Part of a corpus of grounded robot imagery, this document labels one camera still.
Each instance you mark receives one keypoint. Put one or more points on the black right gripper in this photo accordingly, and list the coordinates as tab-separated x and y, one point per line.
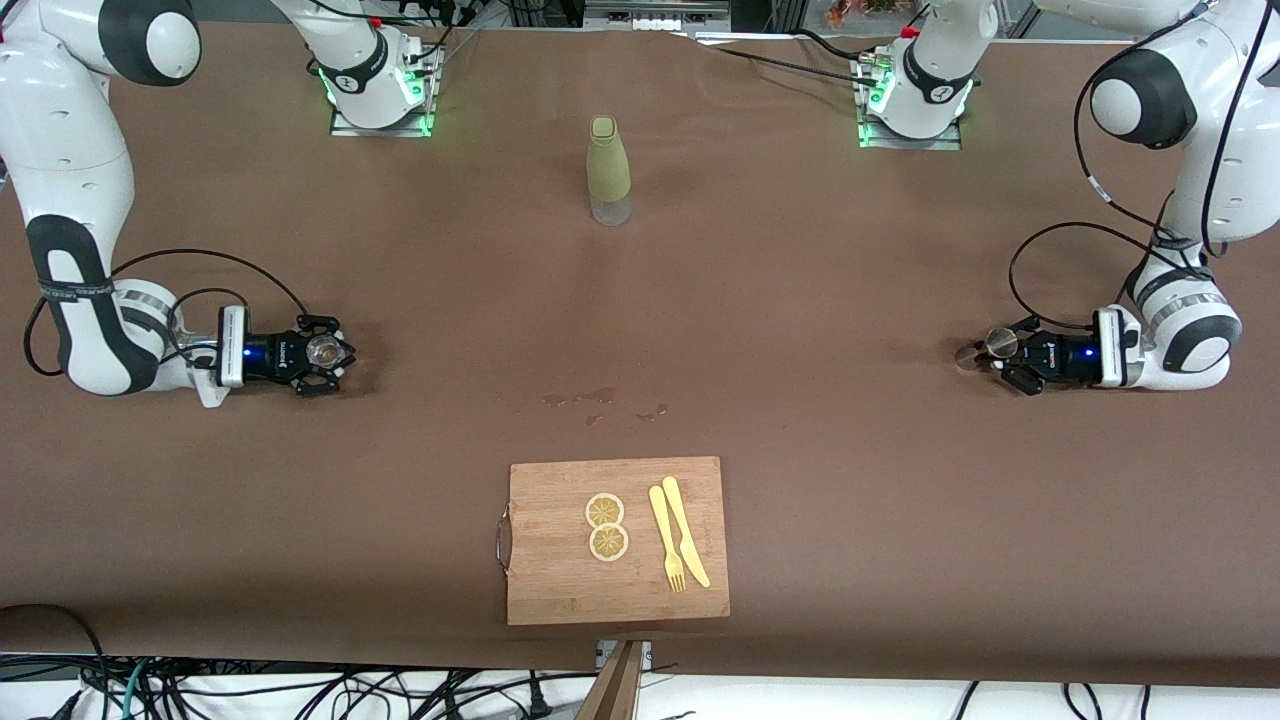
268	357

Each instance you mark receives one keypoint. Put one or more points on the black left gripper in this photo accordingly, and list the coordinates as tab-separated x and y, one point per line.
1062	357

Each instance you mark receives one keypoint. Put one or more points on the clear glass cup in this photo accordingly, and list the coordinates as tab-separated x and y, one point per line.
322	350

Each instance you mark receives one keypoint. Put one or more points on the steel jigger measuring cup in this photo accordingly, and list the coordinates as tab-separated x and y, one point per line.
998	343

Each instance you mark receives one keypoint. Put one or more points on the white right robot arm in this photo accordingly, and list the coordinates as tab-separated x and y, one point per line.
70	170

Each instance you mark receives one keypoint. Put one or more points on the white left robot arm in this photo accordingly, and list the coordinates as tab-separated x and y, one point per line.
1215	150

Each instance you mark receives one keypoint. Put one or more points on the brown table cover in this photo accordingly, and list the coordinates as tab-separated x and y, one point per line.
300	500

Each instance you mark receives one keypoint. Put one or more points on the lemon slice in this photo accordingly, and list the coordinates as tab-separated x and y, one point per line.
604	510
608	542

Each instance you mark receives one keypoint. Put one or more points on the wooden cutting board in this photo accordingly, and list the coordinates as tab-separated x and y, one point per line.
560	580

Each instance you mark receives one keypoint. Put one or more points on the green sleeved glass bottle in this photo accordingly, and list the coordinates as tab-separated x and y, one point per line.
608	165

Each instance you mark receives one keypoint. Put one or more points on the yellow plastic knife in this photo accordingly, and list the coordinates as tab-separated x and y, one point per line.
684	530

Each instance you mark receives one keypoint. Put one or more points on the yellow plastic fork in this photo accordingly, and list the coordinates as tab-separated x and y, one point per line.
665	540

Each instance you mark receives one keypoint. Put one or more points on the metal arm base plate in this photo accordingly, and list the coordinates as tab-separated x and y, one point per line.
950	140
415	120

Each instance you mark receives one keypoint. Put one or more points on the metal bracket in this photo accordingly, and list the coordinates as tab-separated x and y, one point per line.
646	650

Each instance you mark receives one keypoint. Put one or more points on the wooden post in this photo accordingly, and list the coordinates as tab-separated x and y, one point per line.
612	695

